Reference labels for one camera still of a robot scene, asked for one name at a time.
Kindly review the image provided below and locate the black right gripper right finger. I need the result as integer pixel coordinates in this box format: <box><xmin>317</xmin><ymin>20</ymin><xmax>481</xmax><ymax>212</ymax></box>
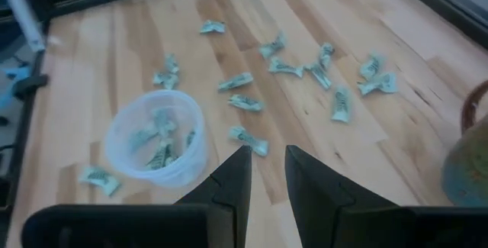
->
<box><xmin>284</xmin><ymin>144</ymin><xmax>488</xmax><ymax>248</ymax></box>

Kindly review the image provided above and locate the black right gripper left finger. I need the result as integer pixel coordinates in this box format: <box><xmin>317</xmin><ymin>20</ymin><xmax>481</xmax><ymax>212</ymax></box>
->
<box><xmin>21</xmin><ymin>144</ymin><xmax>253</xmax><ymax>248</ymax></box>

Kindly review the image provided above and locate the clear plastic round container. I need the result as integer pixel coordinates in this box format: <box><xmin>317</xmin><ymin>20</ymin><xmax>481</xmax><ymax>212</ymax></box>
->
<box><xmin>103</xmin><ymin>89</ymin><xmax>209</xmax><ymax>188</ymax></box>

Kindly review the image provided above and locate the teal brown ceramic vase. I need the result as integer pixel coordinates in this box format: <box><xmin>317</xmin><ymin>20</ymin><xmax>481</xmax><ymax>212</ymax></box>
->
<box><xmin>441</xmin><ymin>79</ymin><xmax>488</xmax><ymax>208</ymax></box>

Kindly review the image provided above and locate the black clamp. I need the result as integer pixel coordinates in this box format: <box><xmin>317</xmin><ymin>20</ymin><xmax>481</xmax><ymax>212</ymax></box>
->
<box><xmin>13</xmin><ymin>74</ymin><xmax>50</xmax><ymax>99</ymax></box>

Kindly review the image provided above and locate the white post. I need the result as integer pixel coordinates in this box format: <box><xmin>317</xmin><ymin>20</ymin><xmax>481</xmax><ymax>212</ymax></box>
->
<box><xmin>0</xmin><ymin>0</ymin><xmax>47</xmax><ymax>53</ymax></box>

